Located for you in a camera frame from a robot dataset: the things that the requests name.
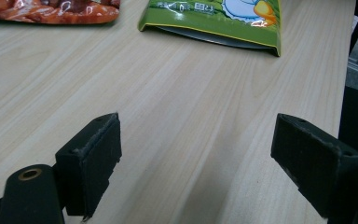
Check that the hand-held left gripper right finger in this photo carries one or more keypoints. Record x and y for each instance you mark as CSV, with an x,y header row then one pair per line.
x,y
317,168

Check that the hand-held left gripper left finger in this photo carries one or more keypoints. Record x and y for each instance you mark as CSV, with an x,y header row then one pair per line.
x,y
96,161

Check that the yellow green spout pouch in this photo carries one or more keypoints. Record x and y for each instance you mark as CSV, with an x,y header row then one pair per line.
x,y
199,18

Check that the red and green sauce packet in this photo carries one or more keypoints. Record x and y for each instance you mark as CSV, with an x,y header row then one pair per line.
x,y
49,12

